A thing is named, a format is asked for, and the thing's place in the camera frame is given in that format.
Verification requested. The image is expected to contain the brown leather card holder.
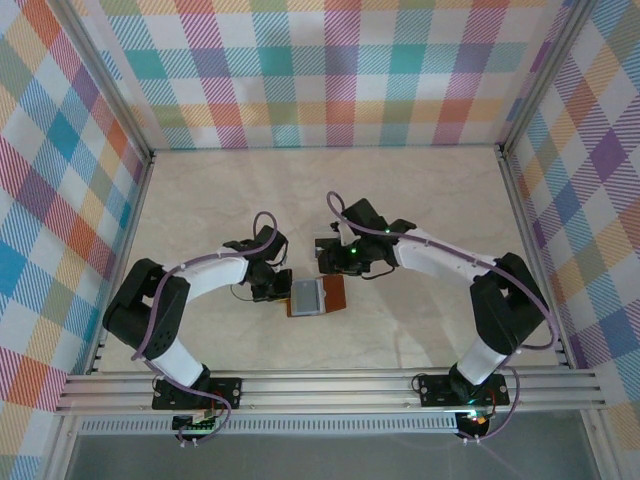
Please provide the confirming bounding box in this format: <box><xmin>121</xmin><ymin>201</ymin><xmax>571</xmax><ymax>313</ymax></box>
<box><xmin>283</xmin><ymin>272</ymin><xmax>348</xmax><ymax>320</ymax></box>

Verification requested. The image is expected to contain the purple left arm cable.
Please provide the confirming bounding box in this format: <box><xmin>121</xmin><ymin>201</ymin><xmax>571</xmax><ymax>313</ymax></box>
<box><xmin>130</xmin><ymin>211</ymin><xmax>291</xmax><ymax>446</ymax></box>

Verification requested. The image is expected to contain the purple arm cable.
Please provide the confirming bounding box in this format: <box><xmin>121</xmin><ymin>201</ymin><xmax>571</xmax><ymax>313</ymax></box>
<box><xmin>325</xmin><ymin>190</ymin><xmax>556</xmax><ymax>446</ymax></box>
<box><xmin>130</xmin><ymin>211</ymin><xmax>291</xmax><ymax>446</ymax></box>

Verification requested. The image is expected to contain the thin black right camera cable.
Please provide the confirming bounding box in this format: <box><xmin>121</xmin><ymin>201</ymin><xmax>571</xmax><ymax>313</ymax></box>
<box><xmin>357</xmin><ymin>260</ymin><xmax>399</xmax><ymax>282</ymax></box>

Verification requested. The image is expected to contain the aluminium side rail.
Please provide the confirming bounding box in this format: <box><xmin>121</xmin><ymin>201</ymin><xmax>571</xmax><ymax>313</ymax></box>
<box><xmin>83</xmin><ymin>149</ymin><xmax>157</xmax><ymax>377</ymax></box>
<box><xmin>496</xmin><ymin>143</ymin><xmax>577</xmax><ymax>370</ymax></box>

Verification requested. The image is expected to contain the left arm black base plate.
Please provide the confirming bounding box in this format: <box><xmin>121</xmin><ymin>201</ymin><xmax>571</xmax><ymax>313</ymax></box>
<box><xmin>151</xmin><ymin>376</ymin><xmax>244</xmax><ymax>412</ymax></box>

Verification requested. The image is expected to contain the wide aluminium mounting rail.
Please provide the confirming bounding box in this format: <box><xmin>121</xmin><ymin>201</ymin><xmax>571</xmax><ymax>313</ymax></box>
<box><xmin>53</xmin><ymin>366</ymin><xmax>609</xmax><ymax>416</ymax></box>

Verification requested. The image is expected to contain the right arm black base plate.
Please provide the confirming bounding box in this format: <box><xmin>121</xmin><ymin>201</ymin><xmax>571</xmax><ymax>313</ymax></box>
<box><xmin>416</xmin><ymin>372</ymin><xmax>512</xmax><ymax>407</ymax></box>

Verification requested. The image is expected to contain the slotted grey cable duct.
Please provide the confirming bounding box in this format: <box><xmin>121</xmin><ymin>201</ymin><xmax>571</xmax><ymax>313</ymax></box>
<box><xmin>77</xmin><ymin>414</ymin><xmax>460</xmax><ymax>437</ymax></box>

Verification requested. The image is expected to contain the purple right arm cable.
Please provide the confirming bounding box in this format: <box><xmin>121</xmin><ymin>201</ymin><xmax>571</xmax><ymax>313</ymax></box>
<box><xmin>325</xmin><ymin>190</ymin><xmax>556</xmax><ymax>446</ymax></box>

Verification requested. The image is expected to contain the aluminium frame post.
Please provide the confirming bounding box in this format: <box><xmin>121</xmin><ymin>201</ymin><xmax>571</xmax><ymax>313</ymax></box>
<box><xmin>55</xmin><ymin>0</ymin><xmax>155</xmax><ymax>169</ymax></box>
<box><xmin>498</xmin><ymin>0</ymin><xmax>597</xmax><ymax>154</ymax></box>

